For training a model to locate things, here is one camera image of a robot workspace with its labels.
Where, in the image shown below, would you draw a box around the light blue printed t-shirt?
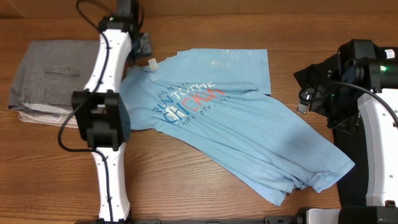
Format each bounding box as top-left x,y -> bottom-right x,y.
121,49 -> 354,206

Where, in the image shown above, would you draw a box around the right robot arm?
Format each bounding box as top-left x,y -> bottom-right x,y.
266,39 -> 397,223

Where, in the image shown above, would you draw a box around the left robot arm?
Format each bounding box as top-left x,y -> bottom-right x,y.
72,1 -> 152,223

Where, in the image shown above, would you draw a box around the black garment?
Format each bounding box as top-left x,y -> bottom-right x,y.
294,62 -> 371,208

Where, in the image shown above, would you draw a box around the folded grey trousers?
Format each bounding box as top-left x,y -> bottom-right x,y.
8,40 -> 100,113

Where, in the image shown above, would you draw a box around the folded beige garment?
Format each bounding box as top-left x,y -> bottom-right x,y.
18,110 -> 72,126

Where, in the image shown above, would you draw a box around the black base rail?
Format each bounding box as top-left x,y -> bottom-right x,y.
74,215 -> 299,224

